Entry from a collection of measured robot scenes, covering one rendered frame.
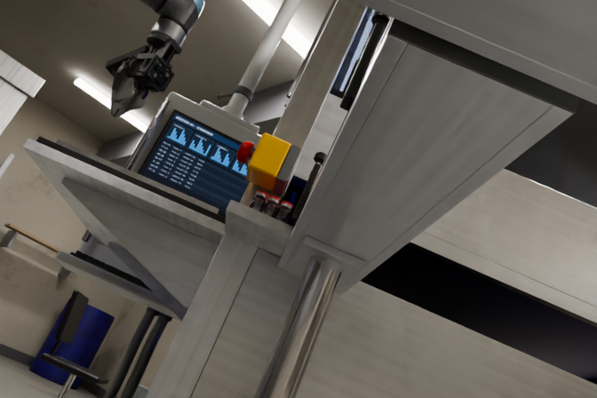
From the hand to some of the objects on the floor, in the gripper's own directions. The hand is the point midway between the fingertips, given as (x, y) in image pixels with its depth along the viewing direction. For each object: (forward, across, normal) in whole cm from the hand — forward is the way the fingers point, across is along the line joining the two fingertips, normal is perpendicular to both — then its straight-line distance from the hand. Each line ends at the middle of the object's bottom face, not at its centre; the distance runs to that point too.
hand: (114, 111), depth 123 cm
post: (+106, +10, -40) cm, 114 cm away
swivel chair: (+106, +199, +191) cm, 295 cm away
